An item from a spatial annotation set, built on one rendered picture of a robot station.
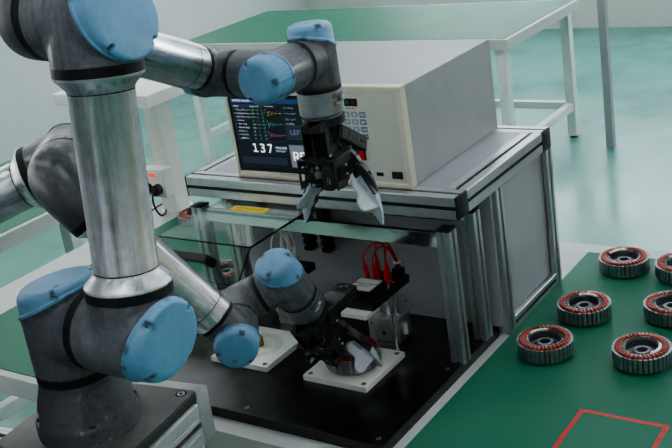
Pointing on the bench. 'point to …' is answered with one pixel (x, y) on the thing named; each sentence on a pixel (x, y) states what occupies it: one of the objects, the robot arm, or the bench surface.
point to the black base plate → (234, 380)
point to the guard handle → (197, 258)
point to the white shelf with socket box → (165, 138)
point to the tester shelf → (344, 200)
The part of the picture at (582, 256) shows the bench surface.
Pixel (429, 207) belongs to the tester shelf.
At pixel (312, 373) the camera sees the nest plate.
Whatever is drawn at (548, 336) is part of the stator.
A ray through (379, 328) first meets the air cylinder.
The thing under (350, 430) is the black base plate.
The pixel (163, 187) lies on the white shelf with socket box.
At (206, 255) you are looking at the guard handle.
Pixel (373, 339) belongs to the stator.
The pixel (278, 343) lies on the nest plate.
